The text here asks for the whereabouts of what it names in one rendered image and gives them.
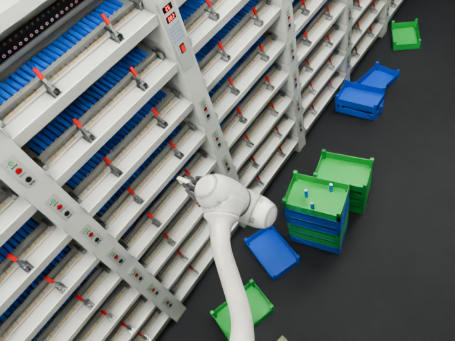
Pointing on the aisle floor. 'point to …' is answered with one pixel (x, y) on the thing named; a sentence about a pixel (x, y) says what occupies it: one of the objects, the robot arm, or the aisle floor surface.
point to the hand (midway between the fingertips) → (185, 182)
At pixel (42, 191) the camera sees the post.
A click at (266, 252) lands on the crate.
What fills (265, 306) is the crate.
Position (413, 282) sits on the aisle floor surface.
